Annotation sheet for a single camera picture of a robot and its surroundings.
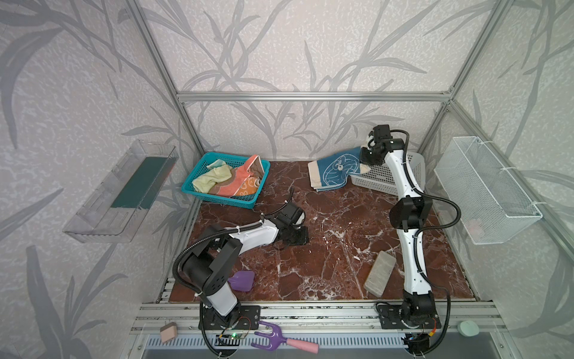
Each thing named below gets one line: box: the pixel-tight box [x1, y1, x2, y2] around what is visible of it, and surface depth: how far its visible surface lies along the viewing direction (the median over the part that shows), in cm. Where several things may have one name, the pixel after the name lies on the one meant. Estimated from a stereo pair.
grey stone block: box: [363, 250, 397, 298], surface depth 82 cm
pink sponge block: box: [159, 321, 178, 344], surface depth 71 cm
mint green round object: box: [457, 320, 480, 338], surface depth 72 cm
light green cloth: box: [192, 158, 233, 194], surface depth 103 cm
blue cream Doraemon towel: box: [307, 145, 372, 192], surface depth 111 cm
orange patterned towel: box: [208, 154, 266, 198], surface depth 107 cm
